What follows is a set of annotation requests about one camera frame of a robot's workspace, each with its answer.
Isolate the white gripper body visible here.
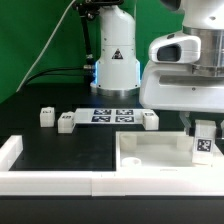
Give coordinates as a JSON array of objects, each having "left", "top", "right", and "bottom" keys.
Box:
[{"left": 139, "top": 61, "right": 224, "bottom": 113}]

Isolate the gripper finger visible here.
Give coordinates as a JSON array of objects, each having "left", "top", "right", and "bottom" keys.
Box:
[
  {"left": 179, "top": 111, "right": 195, "bottom": 136},
  {"left": 216, "top": 120, "right": 224, "bottom": 139}
]

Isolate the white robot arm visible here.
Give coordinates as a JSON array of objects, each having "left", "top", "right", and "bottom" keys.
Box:
[{"left": 93, "top": 0, "right": 224, "bottom": 113}]

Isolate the white sheet with tags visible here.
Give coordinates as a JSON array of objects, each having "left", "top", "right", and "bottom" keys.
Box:
[{"left": 73, "top": 107, "right": 155, "bottom": 124}]

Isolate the white U-shaped fence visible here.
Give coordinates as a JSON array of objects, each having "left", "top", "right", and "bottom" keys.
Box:
[{"left": 0, "top": 135, "right": 224, "bottom": 196}]

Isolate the black cable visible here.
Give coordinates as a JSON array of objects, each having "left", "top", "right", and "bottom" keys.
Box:
[{"left": 23, "top": 67, "right": 92, "bottom": 87}]

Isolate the white cable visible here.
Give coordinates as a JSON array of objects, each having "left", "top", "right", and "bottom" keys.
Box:
[{"left": 15, "top": 0, "right": 78, "bottom": 93}]

